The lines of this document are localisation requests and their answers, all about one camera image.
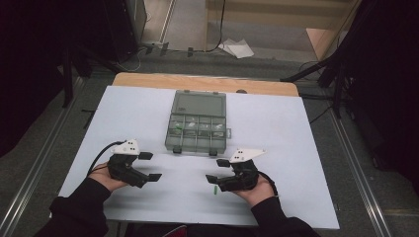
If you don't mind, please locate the hand-held gripper black cable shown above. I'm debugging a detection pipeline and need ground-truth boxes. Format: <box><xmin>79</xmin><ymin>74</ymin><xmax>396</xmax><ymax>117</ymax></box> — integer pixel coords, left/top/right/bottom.
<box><xmin>87</xmin><ymin>140</ymin><xmax>126</xmax><ymax>177</ymax></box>
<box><xmin>258</xmin><ymin>171</ymin><xmax>280</xmax><ymax>198</ymax></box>

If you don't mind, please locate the red cloth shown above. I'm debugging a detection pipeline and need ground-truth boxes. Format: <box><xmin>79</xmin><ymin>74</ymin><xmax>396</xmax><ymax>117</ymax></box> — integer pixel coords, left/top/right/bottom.
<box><xmin>161</xmin><ymin>224</ymin><xmax>189</xmax><ymax>237</ymax></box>

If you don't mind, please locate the dark curtain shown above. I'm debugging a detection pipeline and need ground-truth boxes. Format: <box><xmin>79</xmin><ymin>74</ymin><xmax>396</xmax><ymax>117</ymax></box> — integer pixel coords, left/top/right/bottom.
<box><xmin>342</xmin><ymin>0</ymin><xmax>419</xmax><ymax>196</ymax></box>
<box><xmin>0</xmin><ymin>0</ymin><xmax>110</xmax><ymax>159</ymax></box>

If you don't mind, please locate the thin white cable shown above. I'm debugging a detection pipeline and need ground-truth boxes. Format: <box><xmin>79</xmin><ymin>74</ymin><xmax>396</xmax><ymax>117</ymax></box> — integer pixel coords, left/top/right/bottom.
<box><xmin>118</xmin><ymin>48</ymin><xmax>146</xmax><ymax>73</ymax></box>

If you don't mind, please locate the metal floor rail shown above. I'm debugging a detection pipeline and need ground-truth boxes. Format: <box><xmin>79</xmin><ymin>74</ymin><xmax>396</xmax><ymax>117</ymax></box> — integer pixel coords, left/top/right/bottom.
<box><xmin>0</xmin><ymin>77</ymin><xmax>85</xmax><ymax>237</ymax></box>
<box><xmin>329</xmin><ymin>105</ymin><xmax>393</xmax><ymax>237</ymax></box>

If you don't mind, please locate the black stand pole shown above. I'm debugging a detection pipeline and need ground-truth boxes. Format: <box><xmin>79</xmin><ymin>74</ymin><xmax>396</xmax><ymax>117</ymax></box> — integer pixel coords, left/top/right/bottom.
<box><xmin>62</xmin><ymin>48</ymin><xmax>75</xmax><ymax>109</ymax></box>

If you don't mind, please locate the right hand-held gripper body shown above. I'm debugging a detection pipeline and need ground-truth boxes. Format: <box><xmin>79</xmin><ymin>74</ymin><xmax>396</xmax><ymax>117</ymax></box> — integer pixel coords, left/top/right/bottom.
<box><xmin>216</xmin><ymin>148</ymin><xmax>267</xmax><ymax>193</ymax></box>

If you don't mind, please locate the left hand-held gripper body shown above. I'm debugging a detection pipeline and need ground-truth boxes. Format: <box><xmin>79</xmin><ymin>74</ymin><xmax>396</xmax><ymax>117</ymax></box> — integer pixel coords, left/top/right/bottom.
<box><xmin>107</xmin><ymin>138</ymin><xmax>150</xmax><ymax>190</ymax></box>

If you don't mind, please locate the black tripod stand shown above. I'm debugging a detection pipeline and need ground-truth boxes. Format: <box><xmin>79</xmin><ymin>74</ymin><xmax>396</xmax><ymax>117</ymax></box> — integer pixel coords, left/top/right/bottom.
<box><xmin>280</xmin><ymin>53</ymin><xmax>350</xmax><ymax>119</ymax></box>

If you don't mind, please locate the person's right hand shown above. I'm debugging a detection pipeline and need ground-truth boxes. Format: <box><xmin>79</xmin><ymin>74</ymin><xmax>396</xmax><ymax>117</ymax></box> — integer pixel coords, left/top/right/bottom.
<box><xmin>231</xmin><ymin>174</ymin><xmax>276</xmax><ymax>208</ymax></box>

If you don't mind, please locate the left hand-held gripper black cable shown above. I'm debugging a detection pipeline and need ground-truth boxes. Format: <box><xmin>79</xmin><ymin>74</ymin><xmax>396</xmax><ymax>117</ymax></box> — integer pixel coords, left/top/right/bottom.
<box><xmin>87</xmin><ymin>140</ymin><xmax>126</xmax><ymax>177</ymax></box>

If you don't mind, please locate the right hand-held gripper black cable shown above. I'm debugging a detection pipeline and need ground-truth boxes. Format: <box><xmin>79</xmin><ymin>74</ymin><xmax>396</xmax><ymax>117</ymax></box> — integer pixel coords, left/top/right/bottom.
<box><xmin>258</xmin><ymin>171</ymin><xmax>280</xmax><ymax>198</ymax></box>

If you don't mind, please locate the white board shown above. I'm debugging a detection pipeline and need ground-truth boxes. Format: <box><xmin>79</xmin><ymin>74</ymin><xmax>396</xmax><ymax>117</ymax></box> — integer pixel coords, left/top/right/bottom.
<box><xmin>56</xmin><ymin>85</ymin><xmax>340</xmax><ymax>230</ymax></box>

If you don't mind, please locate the black hanging cable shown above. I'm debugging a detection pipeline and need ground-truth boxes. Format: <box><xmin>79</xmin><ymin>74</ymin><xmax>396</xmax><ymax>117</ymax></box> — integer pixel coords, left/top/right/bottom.
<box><xmin>206</xmin><ymin>0</ymin><xmax>227</xmax><ymax>53</ymax></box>

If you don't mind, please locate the black cabinet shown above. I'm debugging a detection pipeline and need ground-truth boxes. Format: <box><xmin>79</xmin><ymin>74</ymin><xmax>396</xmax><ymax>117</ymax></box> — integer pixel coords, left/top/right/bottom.
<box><xmin>102</xmin><ymin>0</ymin><xmax>147</xmax><ymax>63</ymax></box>

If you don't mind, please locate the white crumpled paper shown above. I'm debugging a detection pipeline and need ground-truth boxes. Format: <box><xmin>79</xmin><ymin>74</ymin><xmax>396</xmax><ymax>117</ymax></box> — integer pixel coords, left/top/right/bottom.
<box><xmin>217</xmin><ymin>38</ymin><xmax>255</xmax><ymax>59</ymax></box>

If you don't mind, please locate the person's left hand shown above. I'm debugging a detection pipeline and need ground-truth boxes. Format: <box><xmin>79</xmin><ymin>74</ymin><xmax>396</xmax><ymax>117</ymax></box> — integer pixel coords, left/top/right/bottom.
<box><xmin>88</xmin><ymin>162</ymin><xmax>129</xmax><ymax>193</ymax></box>

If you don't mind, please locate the tan wooden board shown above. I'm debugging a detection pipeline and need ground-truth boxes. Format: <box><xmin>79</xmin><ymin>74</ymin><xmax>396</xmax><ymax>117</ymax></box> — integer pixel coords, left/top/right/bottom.
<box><xmin>305</xmin><ymin>28</ymin><xmax>349</xmax><ymax>61</ymax></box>

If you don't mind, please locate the beige wooden furniture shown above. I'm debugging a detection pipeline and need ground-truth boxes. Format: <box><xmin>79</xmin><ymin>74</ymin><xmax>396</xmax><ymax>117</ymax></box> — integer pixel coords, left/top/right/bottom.
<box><xmin>206</xmin><ymin>0</ymin><xmax>364</xmax><ymax>32</ymax></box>

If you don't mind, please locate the grey translucent compartment box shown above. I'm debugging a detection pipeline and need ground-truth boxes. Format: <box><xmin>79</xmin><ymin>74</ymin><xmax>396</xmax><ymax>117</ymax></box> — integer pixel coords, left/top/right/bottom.
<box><xmin>164</xmin><ymin>89</ymin><xmax>232</xmax><ymax>157</ymax></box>

